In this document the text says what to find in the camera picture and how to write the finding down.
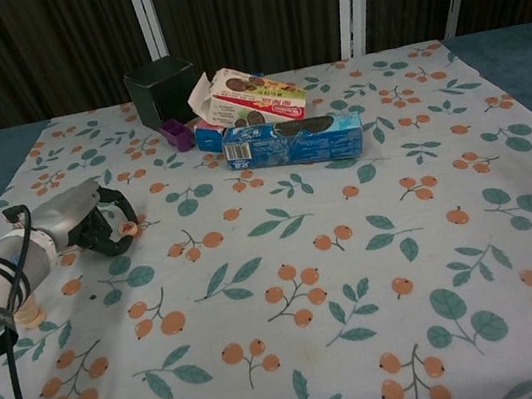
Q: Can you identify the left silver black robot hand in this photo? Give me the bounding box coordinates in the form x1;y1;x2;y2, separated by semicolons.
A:
23;175;146;270

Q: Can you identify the small purple plastic container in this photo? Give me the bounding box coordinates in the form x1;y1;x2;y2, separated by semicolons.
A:
156;115;194;156

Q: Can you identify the black cube box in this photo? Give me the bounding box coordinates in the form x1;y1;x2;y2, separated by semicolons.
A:
120;52;204;134

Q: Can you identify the small blue pink box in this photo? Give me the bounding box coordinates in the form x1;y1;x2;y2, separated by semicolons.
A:
191;117;228;154

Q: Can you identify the open white red cookie box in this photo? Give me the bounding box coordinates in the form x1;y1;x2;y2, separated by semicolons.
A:
182;54;313;139

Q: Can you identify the blue sandwich cookie box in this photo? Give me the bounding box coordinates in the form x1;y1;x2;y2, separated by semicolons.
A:
219;107;369;179

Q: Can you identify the floral fruit print tablecloth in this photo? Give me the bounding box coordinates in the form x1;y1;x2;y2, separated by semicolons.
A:
0;23;532;399

